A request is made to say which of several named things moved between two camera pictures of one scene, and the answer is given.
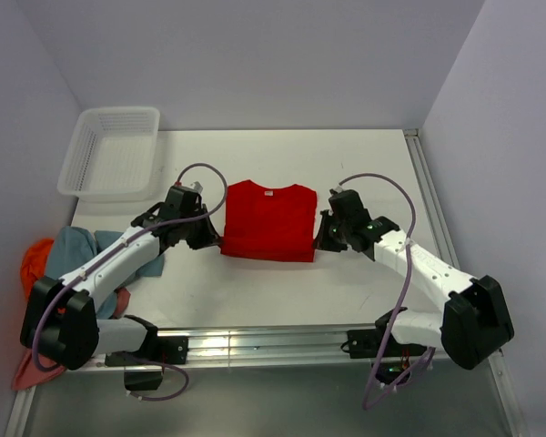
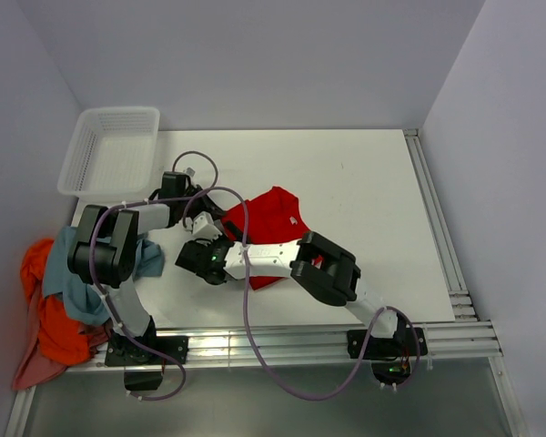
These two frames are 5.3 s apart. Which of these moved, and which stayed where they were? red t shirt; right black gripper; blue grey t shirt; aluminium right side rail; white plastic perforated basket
Moved: red t shirt; right black gripper
Stayed: blue grey t shirt; white plastic perforated basket; aluminium right side rail
